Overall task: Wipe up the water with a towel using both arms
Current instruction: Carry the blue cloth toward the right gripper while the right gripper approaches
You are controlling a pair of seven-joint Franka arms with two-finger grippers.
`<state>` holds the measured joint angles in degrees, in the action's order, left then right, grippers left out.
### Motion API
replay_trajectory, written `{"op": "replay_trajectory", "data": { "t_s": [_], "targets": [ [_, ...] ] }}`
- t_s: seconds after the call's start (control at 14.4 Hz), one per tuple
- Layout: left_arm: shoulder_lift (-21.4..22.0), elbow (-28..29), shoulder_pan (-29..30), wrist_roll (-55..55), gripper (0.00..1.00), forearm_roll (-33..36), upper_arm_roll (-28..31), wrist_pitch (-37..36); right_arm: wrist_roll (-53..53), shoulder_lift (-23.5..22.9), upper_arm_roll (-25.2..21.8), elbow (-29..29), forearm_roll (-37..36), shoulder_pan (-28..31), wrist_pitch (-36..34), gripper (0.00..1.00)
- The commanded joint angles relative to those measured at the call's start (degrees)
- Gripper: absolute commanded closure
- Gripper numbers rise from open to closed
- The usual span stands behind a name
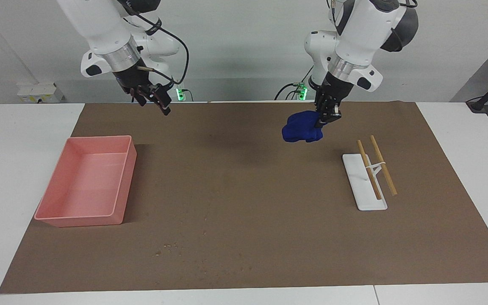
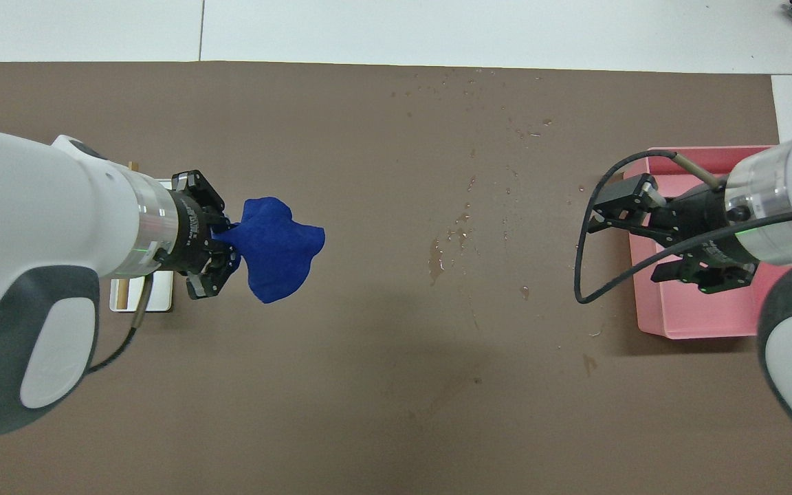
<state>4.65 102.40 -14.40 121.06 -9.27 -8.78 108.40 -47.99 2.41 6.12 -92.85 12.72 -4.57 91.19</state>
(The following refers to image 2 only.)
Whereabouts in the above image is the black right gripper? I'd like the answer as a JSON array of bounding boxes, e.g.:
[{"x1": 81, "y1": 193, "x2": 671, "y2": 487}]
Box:
[{"x1": 587, "y1": 173, "x2": 758, "y2": 296}]

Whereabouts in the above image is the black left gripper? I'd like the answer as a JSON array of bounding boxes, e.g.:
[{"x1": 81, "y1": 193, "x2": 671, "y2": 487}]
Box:
[{"x1": 162, "y1": 170, "x2": 243, "y2": 300}]

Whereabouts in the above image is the blue towel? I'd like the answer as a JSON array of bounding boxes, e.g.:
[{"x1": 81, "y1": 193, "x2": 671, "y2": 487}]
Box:
[{"x1": 214, "y1": 197, "x2": 326, "y2": 305}]

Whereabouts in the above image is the white rack with wooden bars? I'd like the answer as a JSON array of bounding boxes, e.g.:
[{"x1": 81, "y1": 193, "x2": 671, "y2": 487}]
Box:
[{"x1": 109, "y1": 162, "x2": 177, "y2": 314}]

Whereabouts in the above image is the pink plastic bin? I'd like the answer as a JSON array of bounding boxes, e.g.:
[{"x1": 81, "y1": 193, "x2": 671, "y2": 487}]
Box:
[{"x1": 621, "y1": 146, "x2": 792, "y2": 340}]

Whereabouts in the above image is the brown table mat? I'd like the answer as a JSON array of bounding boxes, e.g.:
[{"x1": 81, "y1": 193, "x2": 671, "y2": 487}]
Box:
[{"x1": 0, "y1": 60, "x2": 792, "y2": 495}]

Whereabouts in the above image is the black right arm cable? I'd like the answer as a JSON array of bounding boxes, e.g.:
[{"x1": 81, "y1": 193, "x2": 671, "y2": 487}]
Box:
[{"x1": 573, "y1": 150, "x2": 792, "y2": 305}]

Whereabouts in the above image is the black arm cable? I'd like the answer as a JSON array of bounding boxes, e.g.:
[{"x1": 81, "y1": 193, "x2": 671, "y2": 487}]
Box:
[
  {"x1": 573, "y1": 150, "x2": 792, "y2": 305},
  {"x1": 87, "y1": 272, "x2": 156, "y2": 375}
]

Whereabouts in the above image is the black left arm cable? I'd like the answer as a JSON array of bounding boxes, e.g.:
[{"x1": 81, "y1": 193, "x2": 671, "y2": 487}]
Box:
[{"x1": 87, "y1": 272, "x2": 156, "y2": 375}]

